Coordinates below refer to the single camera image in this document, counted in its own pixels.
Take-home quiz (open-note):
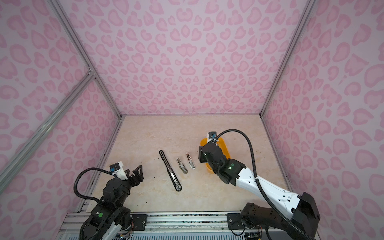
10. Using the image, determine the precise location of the black long stapler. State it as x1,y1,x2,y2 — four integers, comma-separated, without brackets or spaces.
159,150,182,192

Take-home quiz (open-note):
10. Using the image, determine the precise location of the yellow plastic tray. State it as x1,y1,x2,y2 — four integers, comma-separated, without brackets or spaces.
200,138,231,174

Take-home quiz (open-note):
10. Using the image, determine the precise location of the black cable conduit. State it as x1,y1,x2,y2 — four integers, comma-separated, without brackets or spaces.
73,167,115,203
215,128,313,240

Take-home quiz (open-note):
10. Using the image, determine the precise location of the right black cable conduit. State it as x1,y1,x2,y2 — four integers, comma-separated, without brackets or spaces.
215,128,313,240

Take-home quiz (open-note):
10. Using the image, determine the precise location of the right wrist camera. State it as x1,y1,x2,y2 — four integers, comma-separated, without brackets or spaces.
207,131,217,142

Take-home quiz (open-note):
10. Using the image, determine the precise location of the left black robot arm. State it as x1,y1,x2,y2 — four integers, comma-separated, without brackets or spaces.
74,162,144,240

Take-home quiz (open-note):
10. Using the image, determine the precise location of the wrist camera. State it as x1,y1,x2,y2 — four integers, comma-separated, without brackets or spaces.
110,161,127,181
207,131,217,142

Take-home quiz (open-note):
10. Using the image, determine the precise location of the left black cable conduit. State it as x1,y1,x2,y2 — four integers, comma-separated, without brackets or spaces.
73,167,115,203

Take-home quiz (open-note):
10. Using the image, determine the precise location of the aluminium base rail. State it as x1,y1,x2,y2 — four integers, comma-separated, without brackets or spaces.
55,209,319,240

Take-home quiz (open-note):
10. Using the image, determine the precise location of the grey mini stapler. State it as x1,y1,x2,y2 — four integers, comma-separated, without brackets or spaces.
176,158,188,174

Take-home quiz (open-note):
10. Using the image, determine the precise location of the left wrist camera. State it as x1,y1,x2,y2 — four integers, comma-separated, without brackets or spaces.
110,161,127,181

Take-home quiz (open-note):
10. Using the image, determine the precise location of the aluminium frame left diagonal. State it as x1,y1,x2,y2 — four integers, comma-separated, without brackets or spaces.
1,71,95,193

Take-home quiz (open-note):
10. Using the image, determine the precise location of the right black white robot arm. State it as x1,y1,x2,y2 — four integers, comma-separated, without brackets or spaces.
199,143,321,240

